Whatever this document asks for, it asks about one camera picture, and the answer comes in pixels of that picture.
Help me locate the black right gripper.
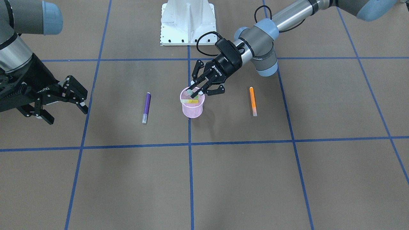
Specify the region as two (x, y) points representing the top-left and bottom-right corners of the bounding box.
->
(0, 54), (88, 125)

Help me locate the green highlighter pen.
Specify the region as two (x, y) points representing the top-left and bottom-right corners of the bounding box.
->
(186, 89), (199, 100)

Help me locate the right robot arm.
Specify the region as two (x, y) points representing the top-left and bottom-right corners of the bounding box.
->
(0, 0), (88, 124)

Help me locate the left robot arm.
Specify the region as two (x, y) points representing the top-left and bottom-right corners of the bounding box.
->
(186, 0), (396, 98)

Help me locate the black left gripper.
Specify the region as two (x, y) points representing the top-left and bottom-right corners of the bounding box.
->
(188, 38), (244, 96)

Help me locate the yellow highlighter pen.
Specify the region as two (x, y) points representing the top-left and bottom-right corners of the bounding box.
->
(180, 99), (200, 104)

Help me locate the orange highlighter pen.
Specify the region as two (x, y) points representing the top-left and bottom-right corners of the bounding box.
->
(249, 87), (258, 117)

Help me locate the purple highlighter pen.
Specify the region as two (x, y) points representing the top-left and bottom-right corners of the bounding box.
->
(142, 92), (151, 124)

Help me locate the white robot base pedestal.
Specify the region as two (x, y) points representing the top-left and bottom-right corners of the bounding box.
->
(160, 0), (217, 46)

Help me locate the pink mesh pen holder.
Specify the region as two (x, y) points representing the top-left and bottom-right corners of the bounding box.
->
(180, 87), (205, 118)

